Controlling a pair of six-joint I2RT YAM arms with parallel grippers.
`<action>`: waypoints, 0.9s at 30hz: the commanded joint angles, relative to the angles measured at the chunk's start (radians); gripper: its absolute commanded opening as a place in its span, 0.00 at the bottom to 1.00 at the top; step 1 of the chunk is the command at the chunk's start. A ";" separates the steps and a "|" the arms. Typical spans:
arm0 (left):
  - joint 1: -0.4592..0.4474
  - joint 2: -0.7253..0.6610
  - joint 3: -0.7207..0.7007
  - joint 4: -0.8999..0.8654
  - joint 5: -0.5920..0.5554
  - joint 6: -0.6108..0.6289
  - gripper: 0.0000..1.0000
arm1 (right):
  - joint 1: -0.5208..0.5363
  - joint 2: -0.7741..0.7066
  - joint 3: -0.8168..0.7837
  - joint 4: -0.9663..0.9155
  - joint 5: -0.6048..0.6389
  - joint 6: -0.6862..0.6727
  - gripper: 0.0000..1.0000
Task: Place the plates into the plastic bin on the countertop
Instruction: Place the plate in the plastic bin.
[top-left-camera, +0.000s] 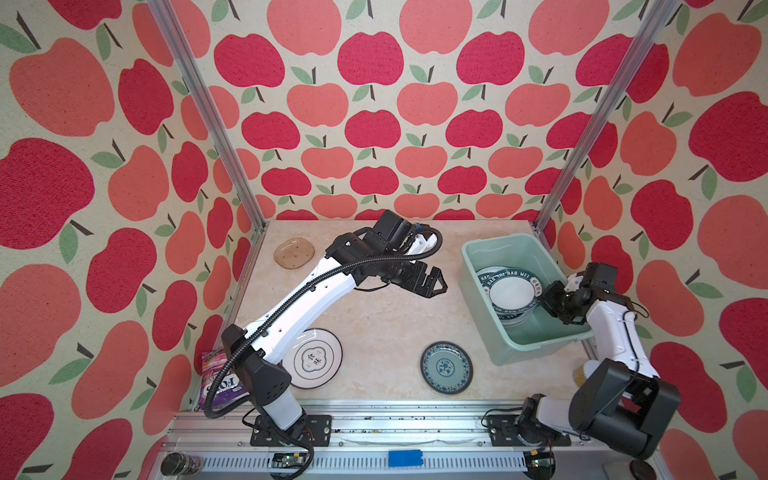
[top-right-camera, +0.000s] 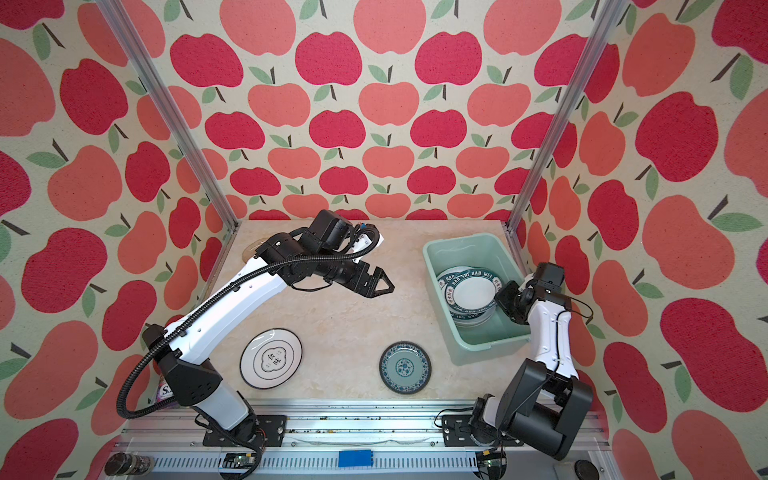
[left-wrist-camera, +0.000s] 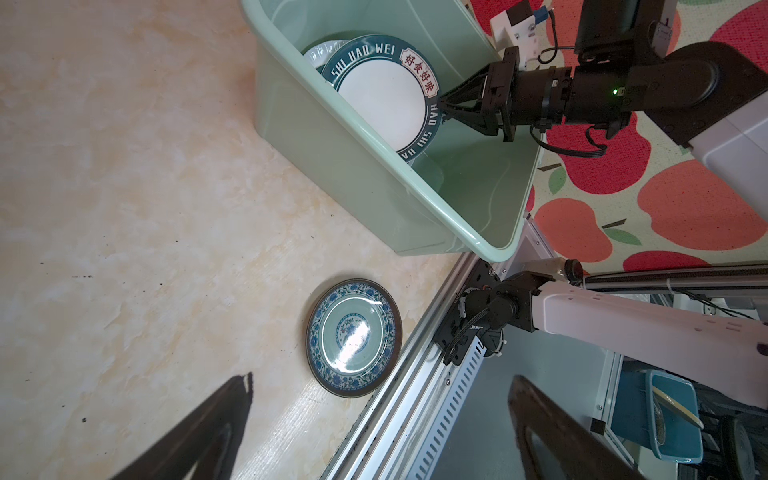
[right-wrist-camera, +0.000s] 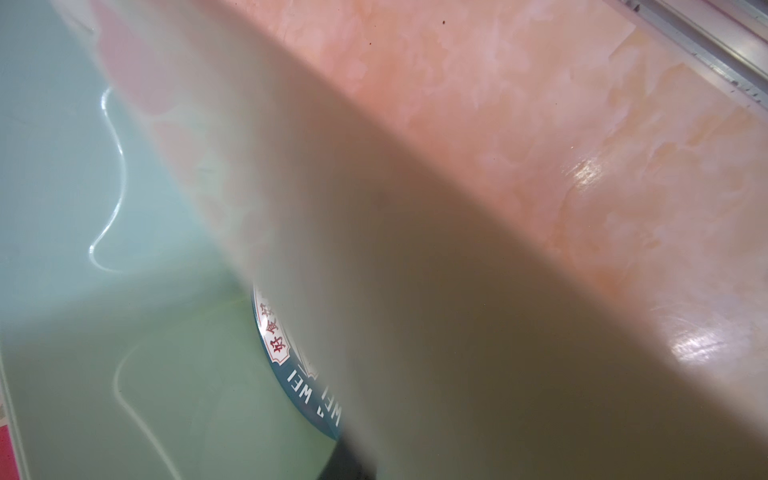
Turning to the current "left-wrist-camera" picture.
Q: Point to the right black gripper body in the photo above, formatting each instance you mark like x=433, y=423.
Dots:
x=512, y=97

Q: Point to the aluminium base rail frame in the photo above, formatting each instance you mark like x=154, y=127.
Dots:
x=449, y=419

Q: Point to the teal blue patterned plate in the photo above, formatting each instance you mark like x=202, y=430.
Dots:
x=353, y=337

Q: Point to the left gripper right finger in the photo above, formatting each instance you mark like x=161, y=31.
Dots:
x=579, y=454

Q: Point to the white fluted plate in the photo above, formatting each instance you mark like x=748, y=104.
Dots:
x=319, y=54

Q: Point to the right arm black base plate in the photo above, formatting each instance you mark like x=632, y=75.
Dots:
x=484, y=306

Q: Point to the teal basket outside cell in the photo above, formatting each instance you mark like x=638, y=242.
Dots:
x=655, y=410

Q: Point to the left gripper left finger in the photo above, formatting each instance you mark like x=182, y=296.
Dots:
x=204, y=445

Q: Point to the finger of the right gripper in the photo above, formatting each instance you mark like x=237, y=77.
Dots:
x=468, y=92
x=468, y=120

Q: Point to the mint green plastic bin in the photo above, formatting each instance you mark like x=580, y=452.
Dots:
x=465, y=192

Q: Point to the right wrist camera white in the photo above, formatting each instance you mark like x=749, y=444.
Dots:
x=516, y=27

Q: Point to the large green rim lettered plate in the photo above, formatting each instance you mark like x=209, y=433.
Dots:
x=392, y=87

